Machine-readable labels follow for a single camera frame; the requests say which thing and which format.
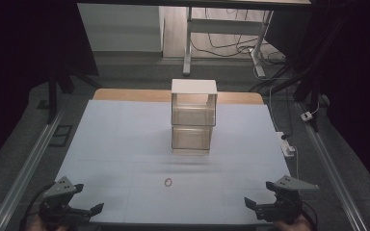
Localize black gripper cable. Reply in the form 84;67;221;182
300;200;320;231
18;182;56;231

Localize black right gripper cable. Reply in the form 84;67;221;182
300;200;320;231

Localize person's right hand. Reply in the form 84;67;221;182
274;214;312;231

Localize clear plastic drawer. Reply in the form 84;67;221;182
172;125;213;151
172;103;217;127

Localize person's left hand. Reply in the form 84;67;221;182
25;214;69;231

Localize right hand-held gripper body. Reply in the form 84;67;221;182
254;174;320;225

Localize clear drawer cabinet white top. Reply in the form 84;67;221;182
171;78;219;152

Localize white power strip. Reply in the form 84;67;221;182
275;131;296;158

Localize black tripod stand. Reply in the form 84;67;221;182
45;61;103;125

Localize white desk frame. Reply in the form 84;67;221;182
182;6;275;78

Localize black floor cables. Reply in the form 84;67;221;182
190;8;286;66

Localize white table mat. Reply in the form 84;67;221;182
55;99;292;225

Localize white panel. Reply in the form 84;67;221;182
76;3;166;53

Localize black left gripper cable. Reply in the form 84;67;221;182
18;182;56;231

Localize aluminium rail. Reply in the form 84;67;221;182
0;104;69;231
296;101;370;231

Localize wooden table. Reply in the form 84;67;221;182
92;88;265;106

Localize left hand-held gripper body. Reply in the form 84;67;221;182
38;175;93;227

